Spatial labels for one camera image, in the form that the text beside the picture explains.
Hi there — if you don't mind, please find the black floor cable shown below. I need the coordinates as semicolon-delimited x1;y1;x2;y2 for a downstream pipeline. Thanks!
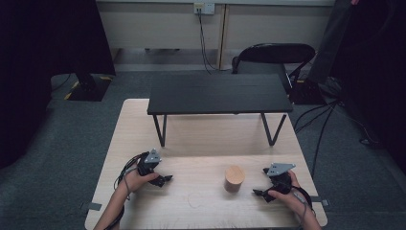
293;101;339;134
310;101;339;179

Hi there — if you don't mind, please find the white wall socket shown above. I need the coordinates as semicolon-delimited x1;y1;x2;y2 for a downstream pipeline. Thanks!
192;2;216;15

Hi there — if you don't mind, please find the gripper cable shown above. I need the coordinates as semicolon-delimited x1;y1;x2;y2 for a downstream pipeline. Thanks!
112;150;150;201
290;186;316;228

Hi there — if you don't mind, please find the black equipment base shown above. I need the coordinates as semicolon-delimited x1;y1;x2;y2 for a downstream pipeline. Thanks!
287;78;327;105

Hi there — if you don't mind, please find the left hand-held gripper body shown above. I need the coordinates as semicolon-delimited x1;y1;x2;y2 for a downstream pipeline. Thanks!
136;148;163;177

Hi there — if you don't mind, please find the wooden cylinder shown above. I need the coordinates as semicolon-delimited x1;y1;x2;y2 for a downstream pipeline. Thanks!
223;164;246;194

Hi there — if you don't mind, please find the black wrist strap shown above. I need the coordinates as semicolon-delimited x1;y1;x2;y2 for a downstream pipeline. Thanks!
103;204;125;230

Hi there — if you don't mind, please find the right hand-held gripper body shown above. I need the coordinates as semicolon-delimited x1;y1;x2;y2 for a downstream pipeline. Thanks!
262;162;297;195

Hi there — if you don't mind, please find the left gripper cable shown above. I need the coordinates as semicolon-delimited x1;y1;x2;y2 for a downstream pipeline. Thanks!
112;150;150;201

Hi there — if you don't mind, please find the black curtain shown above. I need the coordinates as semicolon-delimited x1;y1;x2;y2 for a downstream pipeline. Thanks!
0;0;117;171
306;0;406;175

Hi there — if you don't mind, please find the person's left hand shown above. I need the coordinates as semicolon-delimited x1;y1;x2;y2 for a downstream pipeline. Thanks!
122;171;161;195

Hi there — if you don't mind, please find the black folding chair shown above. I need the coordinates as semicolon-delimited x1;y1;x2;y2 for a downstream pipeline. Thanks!
231;42;317;97

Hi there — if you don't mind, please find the grey tape strip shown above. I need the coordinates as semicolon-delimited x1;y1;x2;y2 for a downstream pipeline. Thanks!
309;195;330;207
79;201;103;212

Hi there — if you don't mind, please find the person's right hand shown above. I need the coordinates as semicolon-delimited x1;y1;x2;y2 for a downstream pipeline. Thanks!
276;171;313;217

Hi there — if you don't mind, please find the black stand base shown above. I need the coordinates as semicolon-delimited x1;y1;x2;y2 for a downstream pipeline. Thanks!
67;74;113;103

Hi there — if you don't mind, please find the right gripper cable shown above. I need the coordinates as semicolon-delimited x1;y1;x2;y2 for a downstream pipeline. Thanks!
290;186;316;228

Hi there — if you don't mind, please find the black low shelf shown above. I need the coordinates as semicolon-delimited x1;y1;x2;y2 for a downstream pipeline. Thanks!
147;73;294;149

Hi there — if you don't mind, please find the black socket cable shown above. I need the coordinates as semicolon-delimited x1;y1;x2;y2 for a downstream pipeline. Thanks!
197;9;232;76

